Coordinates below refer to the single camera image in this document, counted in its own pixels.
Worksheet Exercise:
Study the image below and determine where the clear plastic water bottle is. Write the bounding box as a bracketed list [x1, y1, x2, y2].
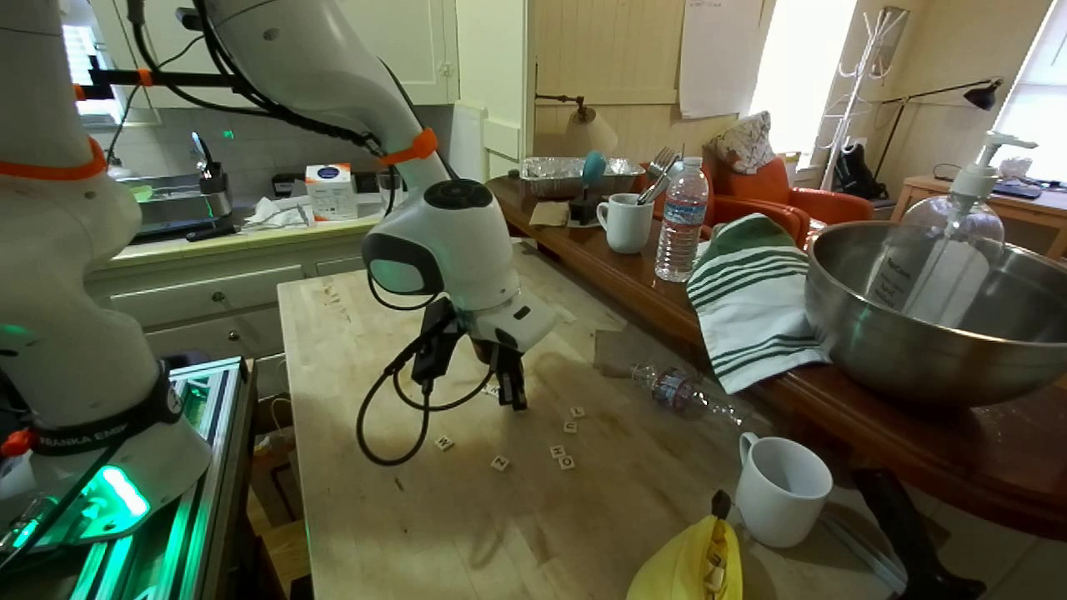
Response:
[649, 154, 713, 288]

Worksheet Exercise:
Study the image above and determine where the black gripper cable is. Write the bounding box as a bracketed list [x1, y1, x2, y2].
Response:
[349, 264, 502, 472]

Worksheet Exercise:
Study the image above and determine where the yellow toy banana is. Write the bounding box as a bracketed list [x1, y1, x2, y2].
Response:
[623, 488, 751, 600]

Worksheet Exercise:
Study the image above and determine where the orange chair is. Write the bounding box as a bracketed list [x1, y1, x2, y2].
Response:
[708, 154, 885, 246]

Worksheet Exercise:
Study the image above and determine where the steel mixing bowl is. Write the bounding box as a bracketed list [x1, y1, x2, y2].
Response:
[804, 216, 1067, 412]

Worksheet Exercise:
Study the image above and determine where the white kitchen counter cabinet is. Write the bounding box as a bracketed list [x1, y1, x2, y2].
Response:
[85, 213, 391, 369]

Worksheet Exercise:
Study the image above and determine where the black tall bottle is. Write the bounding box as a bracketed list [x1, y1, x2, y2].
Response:
[183, 131, 242, 245]

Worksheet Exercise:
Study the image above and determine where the black flat bar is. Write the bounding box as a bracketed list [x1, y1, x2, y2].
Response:
[850, 464, 986, 600]

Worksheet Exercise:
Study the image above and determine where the small white mug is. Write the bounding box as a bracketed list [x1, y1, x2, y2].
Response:
[729, 431, 837, 549]

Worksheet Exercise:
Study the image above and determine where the crushed clear plastic bottle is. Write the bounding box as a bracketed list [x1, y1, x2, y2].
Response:
[593, 328, 746, 431]

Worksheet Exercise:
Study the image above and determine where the white crumpled cloth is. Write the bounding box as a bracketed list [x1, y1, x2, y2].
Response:
[245, 193, 319, 233]

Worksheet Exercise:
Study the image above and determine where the patterned cloth bundle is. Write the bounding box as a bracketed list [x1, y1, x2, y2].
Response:
[705, 109, 781, 178]

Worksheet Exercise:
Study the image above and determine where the large white mug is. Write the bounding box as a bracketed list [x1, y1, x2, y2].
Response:
[593, 191, 661, 259]

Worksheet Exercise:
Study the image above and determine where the desk lamp with beige shade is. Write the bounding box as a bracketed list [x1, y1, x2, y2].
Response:
[531, 91, 619, 162]

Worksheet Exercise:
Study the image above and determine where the light wooden desk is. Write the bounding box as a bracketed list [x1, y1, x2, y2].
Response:
[890, 174, 1067, 259]

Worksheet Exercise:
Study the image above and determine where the black block stand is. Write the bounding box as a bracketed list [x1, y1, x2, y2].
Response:
[567, 191, 605, 228]

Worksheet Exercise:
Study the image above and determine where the large aluminium foil tray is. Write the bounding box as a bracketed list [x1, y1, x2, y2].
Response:
[518, 152, 646, 187]

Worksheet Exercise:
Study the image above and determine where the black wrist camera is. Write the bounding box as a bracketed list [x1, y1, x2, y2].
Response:
[412, 296, 466, 395]

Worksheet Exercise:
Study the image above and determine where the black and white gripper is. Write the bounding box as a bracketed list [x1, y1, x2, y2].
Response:
[463, 289, 561, 413]

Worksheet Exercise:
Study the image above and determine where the aluminium frame with green light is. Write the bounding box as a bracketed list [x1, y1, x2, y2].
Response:
[0, 355, 262, 600]

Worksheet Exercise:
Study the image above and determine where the white coat rack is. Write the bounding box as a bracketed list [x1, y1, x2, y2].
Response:
[817, 3, 917, 193]

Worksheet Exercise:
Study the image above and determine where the white paper on wall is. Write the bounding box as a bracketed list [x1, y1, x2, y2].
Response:
[678, 0, 775, 125]

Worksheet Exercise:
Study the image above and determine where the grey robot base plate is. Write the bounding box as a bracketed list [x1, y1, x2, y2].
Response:
[0, 413, 217, 549]

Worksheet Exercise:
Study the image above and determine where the black desk lamp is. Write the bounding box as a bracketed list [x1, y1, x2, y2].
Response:
[870, 75, 1008, 136]

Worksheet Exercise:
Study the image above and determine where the black mount bar orange clamp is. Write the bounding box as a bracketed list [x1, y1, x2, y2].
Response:
[76, 55, 245, 108]

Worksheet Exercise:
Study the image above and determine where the dark brown wooden table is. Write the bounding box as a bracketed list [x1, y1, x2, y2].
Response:
[485, 172, 1067, 543]

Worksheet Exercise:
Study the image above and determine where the green striped white towel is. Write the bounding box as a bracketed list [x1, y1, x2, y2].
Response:
[685, 211, 837, 398]

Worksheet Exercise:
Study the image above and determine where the clear pump soap bottle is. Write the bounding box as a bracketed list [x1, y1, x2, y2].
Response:
[865, 131, 1043, 332]

